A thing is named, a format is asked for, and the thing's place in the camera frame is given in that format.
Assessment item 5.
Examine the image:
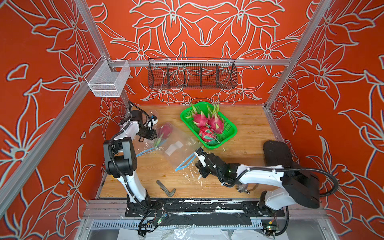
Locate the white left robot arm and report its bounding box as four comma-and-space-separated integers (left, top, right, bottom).
103, 101, 163, 212

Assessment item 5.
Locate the clear zip-top bag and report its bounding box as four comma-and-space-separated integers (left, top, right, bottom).
134, 122, 203, 172
142, 109, 158, 126

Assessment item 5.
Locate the grey L-shaped metal tool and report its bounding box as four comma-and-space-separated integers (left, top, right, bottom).
156, 180, 176, 198

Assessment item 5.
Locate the green plastic perforated basket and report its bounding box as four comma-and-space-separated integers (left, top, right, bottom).
180, 102, 238, 150

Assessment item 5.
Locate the black oval pad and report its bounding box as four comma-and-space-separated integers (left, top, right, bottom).
263, 141, 295, 167

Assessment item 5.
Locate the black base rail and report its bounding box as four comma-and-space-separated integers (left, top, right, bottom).
125, 197, 286, 219

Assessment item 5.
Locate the pink dragon fruit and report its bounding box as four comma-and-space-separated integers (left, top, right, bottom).
186, 103, 208, 128
208, 104, 224, 134

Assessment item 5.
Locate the clear acrylic wall bin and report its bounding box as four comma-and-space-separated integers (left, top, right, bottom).
85, 56, 131, 97

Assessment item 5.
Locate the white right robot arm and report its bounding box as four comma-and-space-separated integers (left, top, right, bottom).
195, 148, 339, 211

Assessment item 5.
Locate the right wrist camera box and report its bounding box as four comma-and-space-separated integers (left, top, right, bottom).
194, 151, 207, 168

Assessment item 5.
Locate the black wire wall basket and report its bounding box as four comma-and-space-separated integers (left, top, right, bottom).
148, 57, 238, 90

